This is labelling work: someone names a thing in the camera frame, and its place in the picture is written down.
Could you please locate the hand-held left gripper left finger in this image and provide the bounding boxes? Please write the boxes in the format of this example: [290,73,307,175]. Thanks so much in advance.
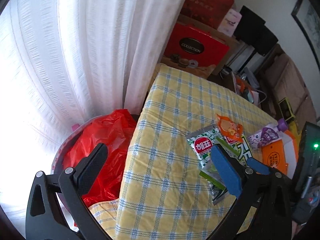
[25,142,110,240]

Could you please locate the pink white package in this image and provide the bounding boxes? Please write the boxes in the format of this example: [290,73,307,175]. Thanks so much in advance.
[217,8,243,37]

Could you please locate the yellow plaid tablecloth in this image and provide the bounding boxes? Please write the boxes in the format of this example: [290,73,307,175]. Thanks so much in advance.
[89,64,277,240]

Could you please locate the red plastic bag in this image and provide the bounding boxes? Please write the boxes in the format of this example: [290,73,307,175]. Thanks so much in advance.
[60,109,138,207]

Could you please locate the framed ink painting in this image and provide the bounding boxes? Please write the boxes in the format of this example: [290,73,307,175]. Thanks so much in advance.
[291,0,320,63]

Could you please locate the red gift box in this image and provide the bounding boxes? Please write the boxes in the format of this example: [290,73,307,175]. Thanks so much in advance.
[163,22,231,79]

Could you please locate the small orange snack packet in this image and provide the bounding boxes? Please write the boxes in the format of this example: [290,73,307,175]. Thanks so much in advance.
[216,113,244,143]

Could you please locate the white sheer curtain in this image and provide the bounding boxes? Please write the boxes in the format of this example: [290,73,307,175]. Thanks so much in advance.
[0,0,195,207]

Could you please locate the clear green pea snack packet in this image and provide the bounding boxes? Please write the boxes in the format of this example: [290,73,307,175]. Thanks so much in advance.
[200,161,227,189]

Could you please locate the brown sofa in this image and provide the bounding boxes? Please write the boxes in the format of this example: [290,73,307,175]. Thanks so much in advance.
[257,44,320,130]

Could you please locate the purple drink pouch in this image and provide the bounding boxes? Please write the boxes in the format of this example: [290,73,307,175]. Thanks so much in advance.
[247,119,290,151]

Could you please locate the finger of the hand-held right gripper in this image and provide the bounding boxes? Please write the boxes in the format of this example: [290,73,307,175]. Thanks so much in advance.
[247,157,284,177]

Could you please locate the white cable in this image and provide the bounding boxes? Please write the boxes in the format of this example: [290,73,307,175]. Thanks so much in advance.
[254,89,268,106]

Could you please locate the dark red gift bag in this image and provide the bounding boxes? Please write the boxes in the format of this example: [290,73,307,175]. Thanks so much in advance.
[180,0,236,30]

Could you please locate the orange cardboard box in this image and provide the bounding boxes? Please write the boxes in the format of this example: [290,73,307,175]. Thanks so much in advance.
[261,129,300,178]

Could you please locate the yellow-green black device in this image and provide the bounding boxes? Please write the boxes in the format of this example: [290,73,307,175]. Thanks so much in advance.
[278,97,296,124]

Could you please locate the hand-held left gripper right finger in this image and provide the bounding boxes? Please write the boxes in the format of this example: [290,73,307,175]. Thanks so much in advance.
[207,144,292,240]

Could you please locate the brown sofa cushion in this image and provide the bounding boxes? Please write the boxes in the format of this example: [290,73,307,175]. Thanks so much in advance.
[269,55,310,110]

